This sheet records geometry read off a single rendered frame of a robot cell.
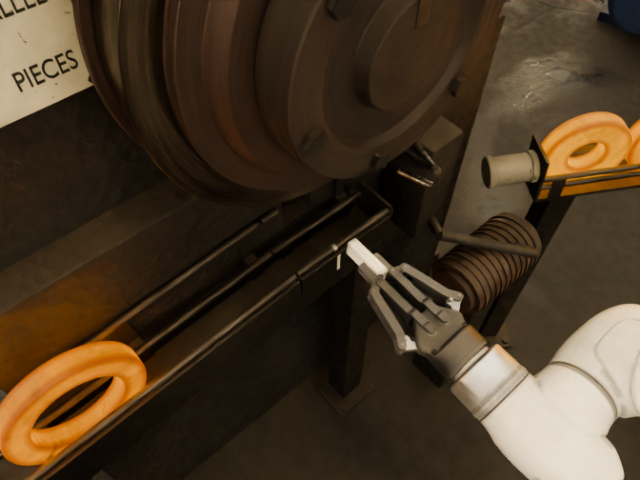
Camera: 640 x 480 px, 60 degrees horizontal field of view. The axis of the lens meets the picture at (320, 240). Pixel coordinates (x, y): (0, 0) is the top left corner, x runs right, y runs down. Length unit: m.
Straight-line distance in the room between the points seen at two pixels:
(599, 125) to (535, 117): 1.24
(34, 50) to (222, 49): 0.20
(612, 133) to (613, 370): 0.46
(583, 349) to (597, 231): 1.21
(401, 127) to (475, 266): 0.54
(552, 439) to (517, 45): 2.10
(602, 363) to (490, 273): 0.39
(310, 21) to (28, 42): 0.27
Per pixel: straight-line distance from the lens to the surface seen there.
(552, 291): 1.79
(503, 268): 1.14
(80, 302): 0.76
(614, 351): 0.79
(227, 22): 0.45
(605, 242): 1.97
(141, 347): 0.85
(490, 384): 0.74
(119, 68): 0.46
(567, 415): 0.75
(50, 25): 0.58
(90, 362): 0.72
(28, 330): 0.76
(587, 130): 1.06
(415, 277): 0.80
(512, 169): 1.06
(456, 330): 0.78
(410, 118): 0.61
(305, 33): 0.43
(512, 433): 0.74
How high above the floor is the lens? 1.42
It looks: 54 degrees down
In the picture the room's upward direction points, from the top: straight up
